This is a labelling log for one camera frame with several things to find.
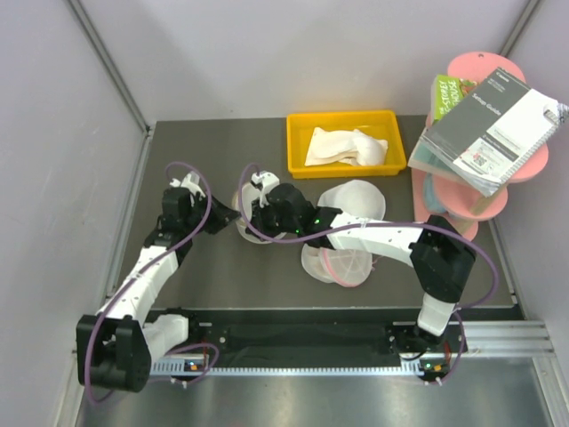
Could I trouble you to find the pink tiered shelf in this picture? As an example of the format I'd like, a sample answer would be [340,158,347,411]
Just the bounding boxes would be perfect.
[409,51,550,241]

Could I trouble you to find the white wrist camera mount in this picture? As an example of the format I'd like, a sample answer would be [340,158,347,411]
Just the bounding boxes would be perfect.
[250,171,280,199]
[169,172,205,197]

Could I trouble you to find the white mesh laundry bag beige trim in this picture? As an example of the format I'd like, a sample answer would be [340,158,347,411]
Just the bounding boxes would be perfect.
[232,170,271,245]

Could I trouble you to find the mesh laundry bag pink trim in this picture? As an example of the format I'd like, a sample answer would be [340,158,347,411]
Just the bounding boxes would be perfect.
[301,245,373,287]

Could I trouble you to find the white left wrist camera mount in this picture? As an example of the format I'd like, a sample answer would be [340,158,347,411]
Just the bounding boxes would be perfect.
[169,172,205,197]

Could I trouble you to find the beige bra in tray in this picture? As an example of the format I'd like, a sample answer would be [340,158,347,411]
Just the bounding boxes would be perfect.
[304,127,389,166]

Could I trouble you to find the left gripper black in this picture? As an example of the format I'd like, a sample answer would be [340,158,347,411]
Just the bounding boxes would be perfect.
[184,191,241,236]

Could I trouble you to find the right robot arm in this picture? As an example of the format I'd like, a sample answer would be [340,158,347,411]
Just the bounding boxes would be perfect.
[236,173,476,352]

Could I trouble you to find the yellow plastic tray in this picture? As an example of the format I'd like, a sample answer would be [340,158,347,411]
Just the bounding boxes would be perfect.
[286,110,407,179]

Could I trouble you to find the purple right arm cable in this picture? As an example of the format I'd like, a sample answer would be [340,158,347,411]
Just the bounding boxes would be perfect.
[238,163,500,386]

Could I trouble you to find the green storey house book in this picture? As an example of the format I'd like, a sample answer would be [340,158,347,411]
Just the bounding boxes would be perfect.
[430,75,477,122]

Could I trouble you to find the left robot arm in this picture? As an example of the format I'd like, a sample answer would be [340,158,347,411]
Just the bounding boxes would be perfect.
[76,184,240,392]

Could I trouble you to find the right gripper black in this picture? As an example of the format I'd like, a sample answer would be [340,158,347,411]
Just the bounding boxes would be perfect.
[247,197,301,245]

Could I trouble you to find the grey spiral setup guide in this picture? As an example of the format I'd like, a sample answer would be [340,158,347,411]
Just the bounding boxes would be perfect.
[408,68,568,197]

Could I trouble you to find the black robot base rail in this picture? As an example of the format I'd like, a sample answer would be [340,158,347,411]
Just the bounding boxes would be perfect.
[168,308,468,369]

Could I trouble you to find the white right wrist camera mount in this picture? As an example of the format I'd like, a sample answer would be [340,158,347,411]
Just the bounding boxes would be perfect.
[250,171,280,199]

